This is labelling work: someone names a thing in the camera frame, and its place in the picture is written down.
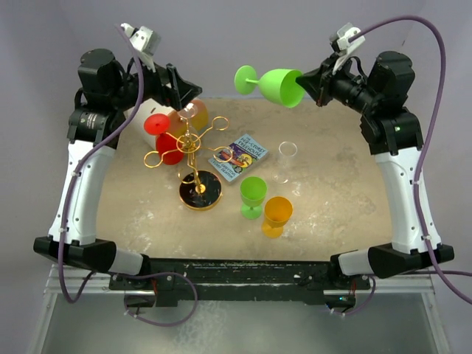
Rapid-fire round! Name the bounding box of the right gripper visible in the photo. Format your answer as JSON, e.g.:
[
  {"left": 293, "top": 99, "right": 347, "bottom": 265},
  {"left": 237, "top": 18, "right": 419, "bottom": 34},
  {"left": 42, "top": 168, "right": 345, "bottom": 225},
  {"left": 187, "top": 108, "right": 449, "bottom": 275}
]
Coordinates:
[{"left": 297, "top": 50, "right": 381, "bottom": 115}]

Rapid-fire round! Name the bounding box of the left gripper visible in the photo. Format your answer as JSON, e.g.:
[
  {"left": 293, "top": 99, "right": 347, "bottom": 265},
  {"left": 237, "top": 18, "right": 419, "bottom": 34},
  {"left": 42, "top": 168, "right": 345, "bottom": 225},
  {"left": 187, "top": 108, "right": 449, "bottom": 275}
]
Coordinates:
[{"left": 111, "top": 51, "right": 201, "bottom": 111}]

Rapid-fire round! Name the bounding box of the green goblet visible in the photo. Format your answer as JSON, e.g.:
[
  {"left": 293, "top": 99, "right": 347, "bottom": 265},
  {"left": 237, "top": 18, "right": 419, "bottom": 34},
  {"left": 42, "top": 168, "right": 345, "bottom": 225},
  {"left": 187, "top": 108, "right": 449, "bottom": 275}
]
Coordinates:
[
  {"left": 240, "top": 176, "right": 268, "bottom": 220},
  {"left": 234, "top": 65, "right": 305, "bottom": 108}
]

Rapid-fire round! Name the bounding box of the clear wine glass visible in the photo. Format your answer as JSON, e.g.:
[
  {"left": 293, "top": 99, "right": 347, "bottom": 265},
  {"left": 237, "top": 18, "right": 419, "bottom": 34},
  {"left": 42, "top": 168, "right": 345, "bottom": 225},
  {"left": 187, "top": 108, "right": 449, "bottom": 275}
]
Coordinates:
[{"left": 178, "top": 103, "right": 201, "bottom": 160}]

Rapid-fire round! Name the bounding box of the red plastic goblet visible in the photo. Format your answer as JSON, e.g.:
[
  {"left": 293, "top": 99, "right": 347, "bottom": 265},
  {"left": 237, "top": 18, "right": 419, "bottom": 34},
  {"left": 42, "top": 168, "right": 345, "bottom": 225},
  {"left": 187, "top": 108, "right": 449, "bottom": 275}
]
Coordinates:
[{"left": 143, "top": 114, "right": 184, "bottom": 165}]

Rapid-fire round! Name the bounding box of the orange plastic goblet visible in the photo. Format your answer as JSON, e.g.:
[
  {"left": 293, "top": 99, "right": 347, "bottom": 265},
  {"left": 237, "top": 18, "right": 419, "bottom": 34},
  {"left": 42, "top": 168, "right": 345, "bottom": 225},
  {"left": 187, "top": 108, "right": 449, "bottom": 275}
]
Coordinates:
[{"left": 261, "top": 196, "right": 293, "bottom": 238}]

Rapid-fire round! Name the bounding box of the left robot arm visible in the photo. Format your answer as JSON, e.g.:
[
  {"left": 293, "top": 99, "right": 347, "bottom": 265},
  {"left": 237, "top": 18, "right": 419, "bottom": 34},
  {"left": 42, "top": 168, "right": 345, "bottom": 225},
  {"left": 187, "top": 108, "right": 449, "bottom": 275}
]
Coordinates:
[{"left": 33, "top": 49, "right": 202, "bottom": 289}]

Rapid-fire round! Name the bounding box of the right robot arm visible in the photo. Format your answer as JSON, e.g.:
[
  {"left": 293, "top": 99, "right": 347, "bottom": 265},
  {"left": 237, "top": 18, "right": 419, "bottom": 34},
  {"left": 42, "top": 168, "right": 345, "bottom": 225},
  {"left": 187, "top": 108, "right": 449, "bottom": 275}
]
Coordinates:
[{"left": 296, "top": 51, "right": 454, "bottom": 288}]

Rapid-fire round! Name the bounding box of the gold wine glass rack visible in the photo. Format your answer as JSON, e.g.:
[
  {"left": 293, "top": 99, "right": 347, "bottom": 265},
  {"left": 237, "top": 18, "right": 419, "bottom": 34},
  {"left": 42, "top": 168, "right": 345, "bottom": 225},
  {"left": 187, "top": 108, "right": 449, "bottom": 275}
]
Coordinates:
[{"left": 143, "top": 116, "right": 229, "bottom": 211}]

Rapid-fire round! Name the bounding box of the white orange cylinder appliance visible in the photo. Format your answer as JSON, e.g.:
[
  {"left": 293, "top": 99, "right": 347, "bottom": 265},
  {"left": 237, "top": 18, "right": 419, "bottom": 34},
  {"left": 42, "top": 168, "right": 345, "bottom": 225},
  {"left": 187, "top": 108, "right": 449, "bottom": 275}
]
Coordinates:
[{"left": 130, "top": 99, "right": 209, "bottom": 151}]

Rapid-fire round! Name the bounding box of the clear glass on table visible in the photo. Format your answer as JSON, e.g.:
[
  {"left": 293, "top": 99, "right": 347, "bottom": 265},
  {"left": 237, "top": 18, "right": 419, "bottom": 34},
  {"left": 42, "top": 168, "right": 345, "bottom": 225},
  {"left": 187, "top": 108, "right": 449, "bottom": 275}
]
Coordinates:
[{"left": 272, "top": 141, "right": 298, "bottom": 184}]

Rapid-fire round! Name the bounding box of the colourful children's book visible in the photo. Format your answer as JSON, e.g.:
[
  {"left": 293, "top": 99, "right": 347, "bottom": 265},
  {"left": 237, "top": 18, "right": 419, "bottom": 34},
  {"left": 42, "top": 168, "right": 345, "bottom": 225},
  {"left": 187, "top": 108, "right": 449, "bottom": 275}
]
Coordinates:
[{"left": 208, "top": 133, "right": 268, "bottom": 184}]

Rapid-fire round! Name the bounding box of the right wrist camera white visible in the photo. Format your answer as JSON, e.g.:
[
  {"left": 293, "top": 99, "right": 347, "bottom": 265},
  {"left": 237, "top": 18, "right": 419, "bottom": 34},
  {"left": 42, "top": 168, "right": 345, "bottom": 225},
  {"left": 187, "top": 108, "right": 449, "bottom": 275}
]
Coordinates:
[{"left": 330, "top": 22, "right": 365, "bottom": 74}]

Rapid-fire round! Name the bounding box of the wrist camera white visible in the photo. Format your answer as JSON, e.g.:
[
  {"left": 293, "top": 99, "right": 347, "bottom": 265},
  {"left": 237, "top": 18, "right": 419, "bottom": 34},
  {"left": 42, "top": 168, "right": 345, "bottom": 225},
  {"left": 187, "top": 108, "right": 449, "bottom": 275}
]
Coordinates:
[
  {"left": 120, "top": 23, "right": 162, "bottom": 72},
  {"left": 330, "top": 22, "right": 365, "bottom": 74}
]

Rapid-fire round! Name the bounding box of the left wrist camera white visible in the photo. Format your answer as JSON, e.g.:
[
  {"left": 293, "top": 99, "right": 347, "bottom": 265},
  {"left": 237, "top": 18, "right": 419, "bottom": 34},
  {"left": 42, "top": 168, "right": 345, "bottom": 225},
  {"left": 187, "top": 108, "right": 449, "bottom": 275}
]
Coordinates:
[{"left": 120, "top": 23, "right": 162, "bottom": 72}]

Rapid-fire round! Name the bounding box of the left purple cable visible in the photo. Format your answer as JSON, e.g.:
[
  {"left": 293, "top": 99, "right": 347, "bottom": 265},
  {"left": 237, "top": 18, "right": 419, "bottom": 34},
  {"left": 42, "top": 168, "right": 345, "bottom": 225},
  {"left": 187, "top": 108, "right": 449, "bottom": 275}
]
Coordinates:
[{"left": 58, "top": 24, "right": 145, "bottom": 304}]

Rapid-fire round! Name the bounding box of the purple cable loop front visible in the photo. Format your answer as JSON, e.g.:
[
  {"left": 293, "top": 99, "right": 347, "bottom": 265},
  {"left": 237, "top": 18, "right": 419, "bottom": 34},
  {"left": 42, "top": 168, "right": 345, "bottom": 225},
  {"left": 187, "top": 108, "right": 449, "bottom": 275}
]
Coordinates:
[{"left": 123, "top": 271, "right": 199, "bottom": 327}]

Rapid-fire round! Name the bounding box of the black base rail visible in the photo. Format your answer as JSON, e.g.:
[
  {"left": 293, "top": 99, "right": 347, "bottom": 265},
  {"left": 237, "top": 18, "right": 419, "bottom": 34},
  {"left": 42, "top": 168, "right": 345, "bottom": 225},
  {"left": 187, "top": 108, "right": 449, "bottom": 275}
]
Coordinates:
[{"left": 109, "top": 258, "right": 370, "bottom": 307}]

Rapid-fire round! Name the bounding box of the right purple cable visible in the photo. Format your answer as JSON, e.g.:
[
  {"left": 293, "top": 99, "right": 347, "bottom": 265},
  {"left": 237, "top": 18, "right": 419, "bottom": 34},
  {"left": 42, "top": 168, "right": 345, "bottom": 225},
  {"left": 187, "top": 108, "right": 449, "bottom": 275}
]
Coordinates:
[{"left": 348, "top": 14, "right": 472, "bottom": 313}]

